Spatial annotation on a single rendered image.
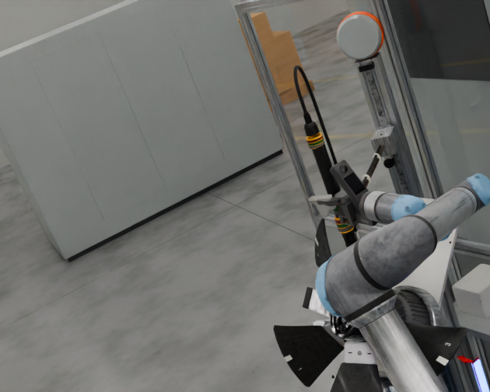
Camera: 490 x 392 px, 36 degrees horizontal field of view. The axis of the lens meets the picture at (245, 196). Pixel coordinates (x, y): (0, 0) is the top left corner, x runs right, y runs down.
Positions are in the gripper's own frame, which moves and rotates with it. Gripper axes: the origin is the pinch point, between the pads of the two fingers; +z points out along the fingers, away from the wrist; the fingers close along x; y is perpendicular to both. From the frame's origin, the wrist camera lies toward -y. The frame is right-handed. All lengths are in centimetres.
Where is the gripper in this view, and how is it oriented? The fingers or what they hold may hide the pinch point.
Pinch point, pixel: (322, 190)
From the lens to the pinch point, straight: 205.6
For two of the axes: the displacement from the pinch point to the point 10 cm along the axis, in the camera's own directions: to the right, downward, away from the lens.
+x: 7.8, -4.6, 4.3
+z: -5.2, -1.1, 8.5
